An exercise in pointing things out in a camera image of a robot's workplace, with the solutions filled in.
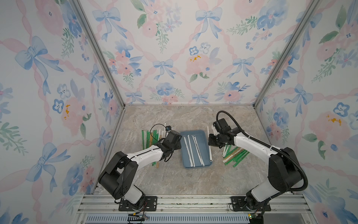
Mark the thin white straw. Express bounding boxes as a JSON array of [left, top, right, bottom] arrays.
[[187, 135, 195, 168]]

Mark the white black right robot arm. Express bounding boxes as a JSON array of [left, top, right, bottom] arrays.
[[208, 125, 308, 207]]

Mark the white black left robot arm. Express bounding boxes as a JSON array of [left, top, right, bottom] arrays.
[[98, 130, 182, 207]]

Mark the green straws pile right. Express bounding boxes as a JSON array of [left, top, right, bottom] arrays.
[[222, 145, 249, 168]]

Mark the blue plastic storage tray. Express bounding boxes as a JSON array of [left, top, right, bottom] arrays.
[[180, 130, 213, 169]]

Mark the brown paper wrapped straw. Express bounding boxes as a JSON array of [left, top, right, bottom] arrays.
[[149, 132, 153, 146]]

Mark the green wrapped straw far left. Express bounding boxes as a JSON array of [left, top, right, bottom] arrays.
[[141, 130, 145, 150]]

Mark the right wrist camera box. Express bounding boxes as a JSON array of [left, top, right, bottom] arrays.
[[213, 119, 232, 134]]

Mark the thin black left cable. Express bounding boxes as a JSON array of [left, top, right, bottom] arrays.
[[149, 123, 168, 145]]

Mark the black corrugated cable conduit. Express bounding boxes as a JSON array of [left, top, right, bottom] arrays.
[[216, 110, 309, 192]]

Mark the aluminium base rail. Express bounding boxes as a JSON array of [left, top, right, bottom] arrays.
[[73, 195, 318, 224]]

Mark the aluminium frame post right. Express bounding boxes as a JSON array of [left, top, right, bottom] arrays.
[[253, 1, 321, 109]]

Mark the aluminium frame post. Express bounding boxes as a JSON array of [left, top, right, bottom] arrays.
[[253, 1, 321, 109], [69, 0, 125, 110]]

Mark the aluminium frame post left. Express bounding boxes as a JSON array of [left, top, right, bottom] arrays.
[[69, 0, 125, 110]]

